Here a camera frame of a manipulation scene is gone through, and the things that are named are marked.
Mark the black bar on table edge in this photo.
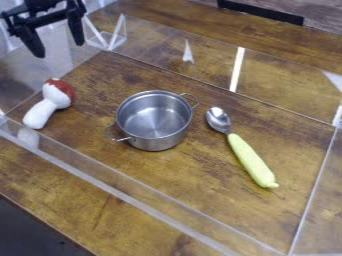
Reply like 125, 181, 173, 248
216, 0, 304, 26

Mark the small silver pot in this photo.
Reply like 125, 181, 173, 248
104, 90, 198, 152

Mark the spoon with yellow handle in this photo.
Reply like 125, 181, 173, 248
205, 107, 279, 189

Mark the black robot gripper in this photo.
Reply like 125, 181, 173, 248
0, 0, 86, 58

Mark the red and white toy mushroom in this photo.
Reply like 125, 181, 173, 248
22, 78, 74, 129

